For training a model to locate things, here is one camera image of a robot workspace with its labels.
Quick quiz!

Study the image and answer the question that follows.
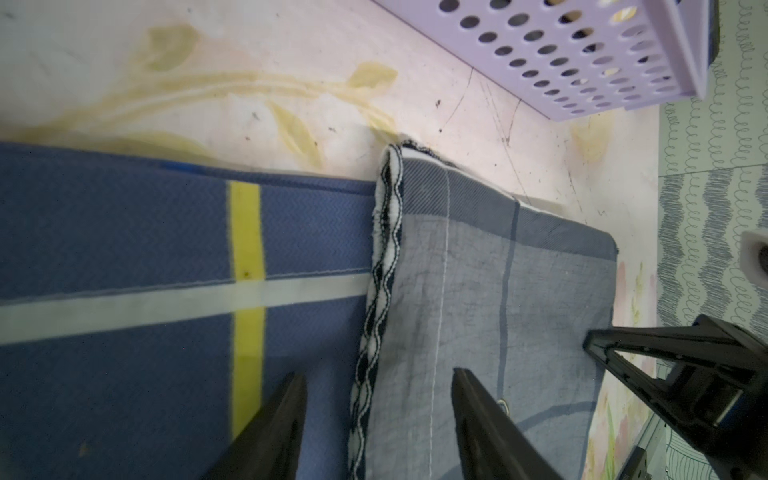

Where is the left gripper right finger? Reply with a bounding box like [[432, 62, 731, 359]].
[[451, 368, 561, 480]]

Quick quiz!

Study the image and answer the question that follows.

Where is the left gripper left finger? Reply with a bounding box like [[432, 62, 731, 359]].
[[203, 372, 308, 480]]

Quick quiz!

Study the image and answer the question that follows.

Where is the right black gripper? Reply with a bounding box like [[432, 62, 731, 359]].
[[583, 315, 767, 479]]

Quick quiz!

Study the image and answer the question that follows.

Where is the grey blue plaid pillowcase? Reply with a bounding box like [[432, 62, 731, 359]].
[[348, 141, 618, 479]]

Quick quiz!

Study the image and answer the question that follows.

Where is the blue yellow striped pillowcase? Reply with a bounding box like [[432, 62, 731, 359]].
[[1, 143, 375, 479]]

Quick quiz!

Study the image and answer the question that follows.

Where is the purple plastic basket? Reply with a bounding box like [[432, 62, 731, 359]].
[[380, 0, 717, 121]]

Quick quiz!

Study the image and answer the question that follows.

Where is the black plastic tool case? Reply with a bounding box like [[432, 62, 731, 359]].
[[708, 0, 721, 66]]

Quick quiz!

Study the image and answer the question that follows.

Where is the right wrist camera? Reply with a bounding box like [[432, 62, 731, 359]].
[[739, 229, 768, 290]]

